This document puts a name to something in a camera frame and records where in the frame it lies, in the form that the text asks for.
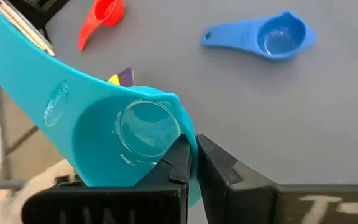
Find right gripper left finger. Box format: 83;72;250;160
22;135;192;224

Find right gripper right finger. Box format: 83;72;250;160
196;134;358;224

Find purple measuring cup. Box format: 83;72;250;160
117;67;135;88

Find yellow measuring cup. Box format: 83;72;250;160
107;73;121;86

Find teal measuring cup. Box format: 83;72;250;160
0;14;202;208

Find red measuring cup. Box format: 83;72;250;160
78;0;126;52

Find black frame post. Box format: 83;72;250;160
7;0;71;30

